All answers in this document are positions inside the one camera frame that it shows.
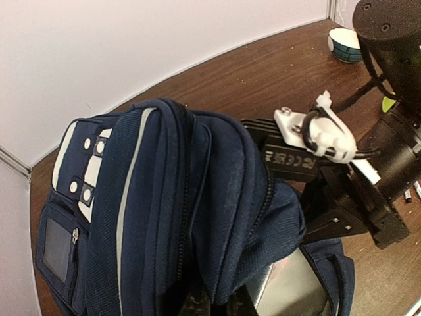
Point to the navy blue backpack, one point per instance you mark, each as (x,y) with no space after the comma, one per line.
(159,210)

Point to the white teal bowl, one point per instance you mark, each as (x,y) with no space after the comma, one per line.
(344,45)

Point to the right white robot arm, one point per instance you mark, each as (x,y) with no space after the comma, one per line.
(389,35)

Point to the dark blue hardcover notebook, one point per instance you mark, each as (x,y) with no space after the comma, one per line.
(288,287)

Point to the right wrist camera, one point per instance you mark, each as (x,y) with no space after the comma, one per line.
(295,145)

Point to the aluminium corner post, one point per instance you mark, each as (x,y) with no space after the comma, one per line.
(335,9)
(15,164)

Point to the right aluminium corner post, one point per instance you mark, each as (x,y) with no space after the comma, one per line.
(335,9)

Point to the green plate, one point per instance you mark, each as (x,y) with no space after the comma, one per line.
(387,104)

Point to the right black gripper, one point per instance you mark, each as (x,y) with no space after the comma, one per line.
(345,203)

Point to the left aluminium corner post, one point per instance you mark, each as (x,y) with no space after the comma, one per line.
(15,164)

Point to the black marker pen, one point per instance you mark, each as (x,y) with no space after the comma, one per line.
(408,196)

